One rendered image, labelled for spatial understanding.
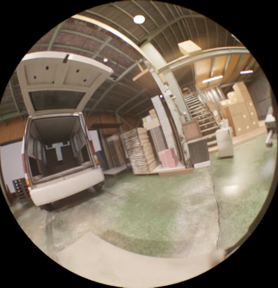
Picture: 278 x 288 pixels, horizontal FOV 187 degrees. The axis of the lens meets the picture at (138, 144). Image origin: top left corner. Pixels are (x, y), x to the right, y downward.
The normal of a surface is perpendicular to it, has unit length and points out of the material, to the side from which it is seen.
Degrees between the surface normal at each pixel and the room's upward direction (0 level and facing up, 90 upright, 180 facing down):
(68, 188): 89
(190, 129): 90
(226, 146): 90
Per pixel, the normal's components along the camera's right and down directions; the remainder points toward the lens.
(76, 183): 0.76, -0.30
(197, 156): -0.58, 0.15
